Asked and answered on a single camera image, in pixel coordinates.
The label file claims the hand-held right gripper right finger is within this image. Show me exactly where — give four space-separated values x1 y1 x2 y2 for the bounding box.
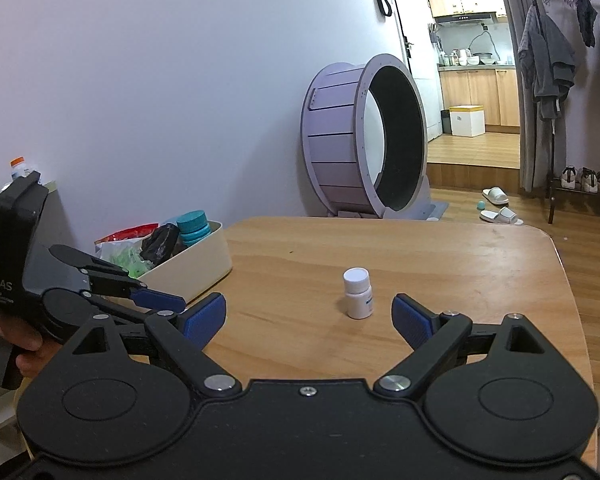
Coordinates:
372 294 556 398

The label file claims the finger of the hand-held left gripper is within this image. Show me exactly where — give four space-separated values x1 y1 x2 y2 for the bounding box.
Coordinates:
42 287 181 331
47 244 187 314

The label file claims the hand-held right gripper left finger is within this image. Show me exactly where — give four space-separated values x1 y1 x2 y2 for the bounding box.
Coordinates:
67 292 243 398

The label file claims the cream plastic container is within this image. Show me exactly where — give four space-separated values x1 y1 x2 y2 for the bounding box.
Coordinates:
130 220 233 306

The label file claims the white pill bottle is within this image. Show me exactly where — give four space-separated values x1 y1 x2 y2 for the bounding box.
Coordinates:
342 267 373 320

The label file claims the teal bottle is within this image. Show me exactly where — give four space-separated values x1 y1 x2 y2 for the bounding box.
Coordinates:
176 210 211 247

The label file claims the person's left hand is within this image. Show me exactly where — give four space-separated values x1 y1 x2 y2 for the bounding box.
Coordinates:
0 310 56 381

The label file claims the grey plastic bag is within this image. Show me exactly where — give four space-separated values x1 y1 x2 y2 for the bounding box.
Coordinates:
95 240 143 266

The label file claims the green plastic packet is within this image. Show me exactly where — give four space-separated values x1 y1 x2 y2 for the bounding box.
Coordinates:
111 249 148 278

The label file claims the red plastic bag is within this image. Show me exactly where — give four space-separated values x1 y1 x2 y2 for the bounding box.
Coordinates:
97 223 158 256

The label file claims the black plastic bag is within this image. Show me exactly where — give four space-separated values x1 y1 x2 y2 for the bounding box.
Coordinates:
140 223 183 267

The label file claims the black shoe rack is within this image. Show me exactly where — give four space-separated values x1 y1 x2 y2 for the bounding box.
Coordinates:
547 175 600 226

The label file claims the purple cat exercise wheel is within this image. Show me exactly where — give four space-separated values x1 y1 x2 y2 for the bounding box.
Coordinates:
300 52 448 221

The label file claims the white box with yellow lid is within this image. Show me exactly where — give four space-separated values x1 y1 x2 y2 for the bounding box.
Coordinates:
449 105 486 137

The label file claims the wooden kitchen base cabinet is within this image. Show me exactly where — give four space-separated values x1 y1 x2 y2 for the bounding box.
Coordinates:
437 67 521 128

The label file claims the grey hanging shirt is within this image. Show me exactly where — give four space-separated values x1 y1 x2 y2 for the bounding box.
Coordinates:
517 5 577 191

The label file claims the grey curtain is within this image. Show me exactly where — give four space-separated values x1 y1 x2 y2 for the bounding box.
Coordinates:
492 0 531 133

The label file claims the range hood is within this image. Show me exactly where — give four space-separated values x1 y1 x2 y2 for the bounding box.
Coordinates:
434 11 498 26

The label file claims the dark blue hanging garment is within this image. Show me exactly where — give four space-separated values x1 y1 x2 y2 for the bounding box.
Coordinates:
577 0 598 48

